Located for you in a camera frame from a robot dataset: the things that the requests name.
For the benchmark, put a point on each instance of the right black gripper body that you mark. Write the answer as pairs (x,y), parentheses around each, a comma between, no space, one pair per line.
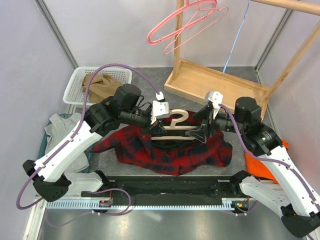
(223,121)

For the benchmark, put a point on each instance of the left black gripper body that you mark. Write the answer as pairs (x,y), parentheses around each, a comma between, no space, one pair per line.
(136,116)

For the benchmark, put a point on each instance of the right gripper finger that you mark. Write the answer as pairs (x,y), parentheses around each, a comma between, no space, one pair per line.
(203,113)
(200,133)

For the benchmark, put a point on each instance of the beige wooden hanger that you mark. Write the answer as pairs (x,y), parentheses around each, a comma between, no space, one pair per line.
(173,131)

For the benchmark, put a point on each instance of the red plaid skirt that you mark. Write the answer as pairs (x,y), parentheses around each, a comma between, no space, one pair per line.
(174,157)

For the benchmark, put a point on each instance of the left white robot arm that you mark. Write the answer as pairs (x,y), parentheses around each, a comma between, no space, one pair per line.
(48,174)

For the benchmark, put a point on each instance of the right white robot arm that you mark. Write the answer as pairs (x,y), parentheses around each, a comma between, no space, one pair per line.
(296,203)

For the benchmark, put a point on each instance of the tan brown garment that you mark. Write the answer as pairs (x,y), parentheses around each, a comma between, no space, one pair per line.
(102,86)

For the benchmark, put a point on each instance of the wooden clothes rack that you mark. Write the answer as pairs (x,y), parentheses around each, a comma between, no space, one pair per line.
(192,81)

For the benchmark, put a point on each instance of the orange garment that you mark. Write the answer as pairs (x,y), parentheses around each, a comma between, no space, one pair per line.
(258,169)

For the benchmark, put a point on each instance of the white plastic basket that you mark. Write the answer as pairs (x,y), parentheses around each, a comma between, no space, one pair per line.
(74,95)

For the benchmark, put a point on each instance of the grey t-shirt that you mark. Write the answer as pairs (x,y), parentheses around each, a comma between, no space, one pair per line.
(57,130)

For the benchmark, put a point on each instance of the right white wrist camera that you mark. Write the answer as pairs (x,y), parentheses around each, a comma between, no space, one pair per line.
(213,100)

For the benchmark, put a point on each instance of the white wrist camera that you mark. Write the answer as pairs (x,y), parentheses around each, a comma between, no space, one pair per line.
(160,108)
(213,100)

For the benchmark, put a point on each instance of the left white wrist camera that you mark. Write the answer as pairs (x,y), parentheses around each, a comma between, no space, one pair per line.
(160,108)

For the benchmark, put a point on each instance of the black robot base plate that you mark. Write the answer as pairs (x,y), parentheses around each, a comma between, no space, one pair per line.
(185,189)

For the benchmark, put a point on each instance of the slotted white cable duct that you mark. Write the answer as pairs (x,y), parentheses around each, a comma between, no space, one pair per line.
(95,204)

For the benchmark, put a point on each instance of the light blue wire hanger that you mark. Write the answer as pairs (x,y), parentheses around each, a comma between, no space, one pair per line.
(236,37)

